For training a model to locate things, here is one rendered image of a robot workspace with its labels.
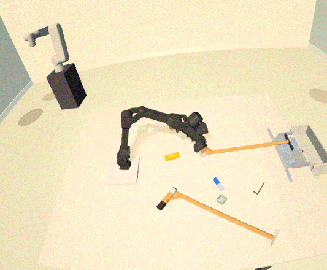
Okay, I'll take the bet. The long-handled scraper with black blade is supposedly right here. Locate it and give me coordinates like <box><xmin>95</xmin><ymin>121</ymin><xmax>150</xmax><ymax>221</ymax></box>
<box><xmin>201</xmin><ymin>133</ymin><xmax>294</xmax><ymax>157</ymax></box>

